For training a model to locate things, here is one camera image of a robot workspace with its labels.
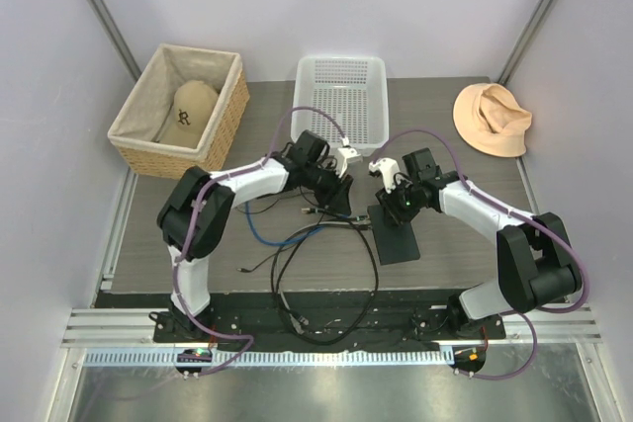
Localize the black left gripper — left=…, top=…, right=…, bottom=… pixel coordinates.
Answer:
left=303, top=162, right=352, bottom=215

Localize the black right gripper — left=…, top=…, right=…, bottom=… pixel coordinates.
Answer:
left=377, top=177, right=423, bottom=227

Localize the blue ethernet cable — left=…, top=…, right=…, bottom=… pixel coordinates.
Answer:
left=244, top=204, right=317, bottom=246

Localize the black network switch box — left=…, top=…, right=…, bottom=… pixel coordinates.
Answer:
left=367, top=205, right=420, bottom=266

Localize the black power cable with plug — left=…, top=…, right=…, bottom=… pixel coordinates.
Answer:
left=237, top=228, right=327, bottom=274

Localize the white plastic mesh basket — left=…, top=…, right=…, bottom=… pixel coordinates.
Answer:
left=291, top=54, right=390, bottom=156

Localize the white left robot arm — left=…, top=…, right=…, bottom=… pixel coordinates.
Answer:
left=155, top=130, right=362, bottom=342

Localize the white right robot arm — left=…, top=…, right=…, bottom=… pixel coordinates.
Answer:
left=369, top=148, right=583, bottom=338

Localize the peach bucket hat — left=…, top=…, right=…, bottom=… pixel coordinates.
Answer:
left=453, top=83, right=532, bottom=158

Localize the beige baseball cap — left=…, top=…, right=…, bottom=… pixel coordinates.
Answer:
left=158, top=80, right=219, bottom=149

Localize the wicker basket with liner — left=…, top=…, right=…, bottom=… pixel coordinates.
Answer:
left=108, top=43, right=250, bottom=179

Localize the black ethernet cable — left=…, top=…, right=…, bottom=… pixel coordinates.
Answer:
left=269, top=216, right=381, bottom=344

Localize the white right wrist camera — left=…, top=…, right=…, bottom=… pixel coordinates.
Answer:
left=368, top=158, right=400, bottom=194

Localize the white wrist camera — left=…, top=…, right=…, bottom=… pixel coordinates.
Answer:
left=368, top=158, right=400, bottom=194
left=334, top=136, right=363, bottom=178

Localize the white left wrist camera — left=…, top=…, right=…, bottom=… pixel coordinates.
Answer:
left=334, top=136, right=363, bottom=178

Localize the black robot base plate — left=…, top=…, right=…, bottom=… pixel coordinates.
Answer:
left=93, top=287, right=508, bottom=344

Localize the grey ethernet cable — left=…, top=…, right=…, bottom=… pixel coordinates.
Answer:
left=281, top=243, right=311, bottom=334

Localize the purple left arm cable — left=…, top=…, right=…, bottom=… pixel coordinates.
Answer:
left=170, top=106, right=350, bottom=377

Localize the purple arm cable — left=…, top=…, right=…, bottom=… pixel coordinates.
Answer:
left=170, top=106, right=350, bottom=377
left=375, top=128, right=590, bottom=383

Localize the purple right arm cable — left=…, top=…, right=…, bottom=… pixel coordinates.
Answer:
left=375, top=128, right=590, bottom=383

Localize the white slotted cable duct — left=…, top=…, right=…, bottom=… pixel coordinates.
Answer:
left=83, top=347, right=454, bottom=368

